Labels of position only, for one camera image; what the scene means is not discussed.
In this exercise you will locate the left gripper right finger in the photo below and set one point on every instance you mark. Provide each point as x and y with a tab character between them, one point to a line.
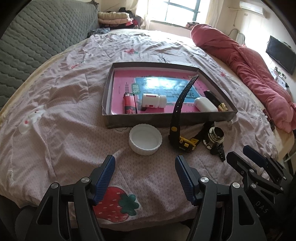
224	212

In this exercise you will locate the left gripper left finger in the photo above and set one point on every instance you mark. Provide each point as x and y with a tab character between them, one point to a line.
66	212

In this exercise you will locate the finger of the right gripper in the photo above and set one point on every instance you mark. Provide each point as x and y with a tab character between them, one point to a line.
273	168
257	188

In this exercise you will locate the silver metal door knob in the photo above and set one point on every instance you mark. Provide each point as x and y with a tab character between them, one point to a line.
213	141

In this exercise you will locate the black and gold lipstick box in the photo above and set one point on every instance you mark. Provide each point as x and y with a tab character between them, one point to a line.
215	100

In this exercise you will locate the white earbuds case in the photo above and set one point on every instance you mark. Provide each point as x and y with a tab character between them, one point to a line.
203	104

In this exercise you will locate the white plastic jar lid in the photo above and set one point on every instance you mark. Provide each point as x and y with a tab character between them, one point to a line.
145	139

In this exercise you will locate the red and black lighter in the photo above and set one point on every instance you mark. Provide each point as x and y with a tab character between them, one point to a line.
129	103

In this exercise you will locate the white pill bottle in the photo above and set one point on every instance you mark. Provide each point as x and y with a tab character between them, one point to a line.
153	100

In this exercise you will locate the pink patterned bed sheet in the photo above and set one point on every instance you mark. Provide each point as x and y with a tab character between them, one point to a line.
54	132

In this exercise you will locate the red quilted duvet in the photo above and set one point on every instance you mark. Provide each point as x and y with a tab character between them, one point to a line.
252	70

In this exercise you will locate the black flat television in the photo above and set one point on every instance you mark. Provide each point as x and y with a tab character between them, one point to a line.
282	54

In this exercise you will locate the shallow grey cardboard box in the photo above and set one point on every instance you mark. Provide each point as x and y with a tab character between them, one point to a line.
190	114

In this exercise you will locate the white air conditioner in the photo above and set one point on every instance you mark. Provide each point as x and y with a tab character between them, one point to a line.
253	8

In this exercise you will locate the grey quilted headboard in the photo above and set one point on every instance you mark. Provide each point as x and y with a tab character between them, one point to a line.
40	31

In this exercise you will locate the folded clothes pile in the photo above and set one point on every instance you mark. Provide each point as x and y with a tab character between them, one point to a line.
122	19

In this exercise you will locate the white metal chair frame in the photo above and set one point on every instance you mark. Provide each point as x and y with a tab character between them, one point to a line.
237	36

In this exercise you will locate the window with dark frame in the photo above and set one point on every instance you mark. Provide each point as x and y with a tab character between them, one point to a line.
174	12

